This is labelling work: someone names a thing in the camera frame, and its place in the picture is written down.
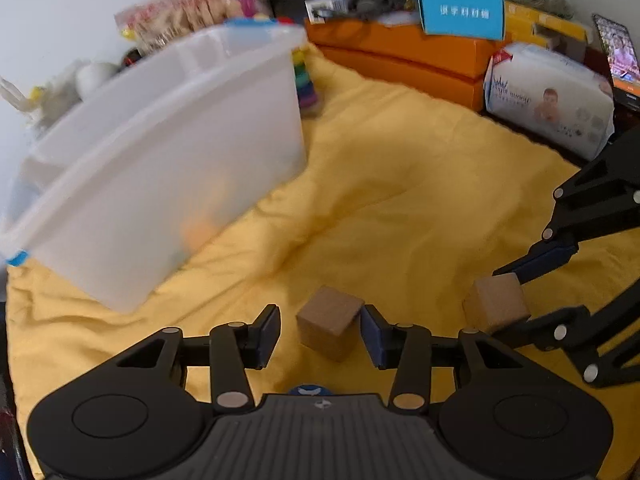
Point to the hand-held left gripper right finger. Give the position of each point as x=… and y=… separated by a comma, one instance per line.
x=372, y=335

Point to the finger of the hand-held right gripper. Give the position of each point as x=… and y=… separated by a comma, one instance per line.
x=545, y=260
x=555, y=327

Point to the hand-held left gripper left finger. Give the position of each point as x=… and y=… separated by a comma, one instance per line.
x=270, y=332

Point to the wooden cube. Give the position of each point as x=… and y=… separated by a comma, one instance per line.
x=330, y=322
x=495, y=302

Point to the white plastic storage bin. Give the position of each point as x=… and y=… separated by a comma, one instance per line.
x=150, y=160

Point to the blue round disc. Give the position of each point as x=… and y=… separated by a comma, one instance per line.
x=307, y=390

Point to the yellow blanket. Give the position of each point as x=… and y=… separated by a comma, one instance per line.
x=400, y=185

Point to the white wet wipes pack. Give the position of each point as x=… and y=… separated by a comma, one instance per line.
x=550, y=97

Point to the smartphone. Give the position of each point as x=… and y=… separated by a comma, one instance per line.
x=622, y=60

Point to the yellow box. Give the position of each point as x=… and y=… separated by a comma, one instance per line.
x=545, y=27

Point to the orange box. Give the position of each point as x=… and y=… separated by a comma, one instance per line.
x=400, y=60

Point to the blue card box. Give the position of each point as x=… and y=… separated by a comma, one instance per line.
x=460, y=12

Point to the pale plush toy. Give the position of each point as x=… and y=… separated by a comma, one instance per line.
x=60, y=95

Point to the small white box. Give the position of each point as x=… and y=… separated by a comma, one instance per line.
x=325, y=9

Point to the bag of wooden pieces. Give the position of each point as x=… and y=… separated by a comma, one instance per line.
x=180, y=15

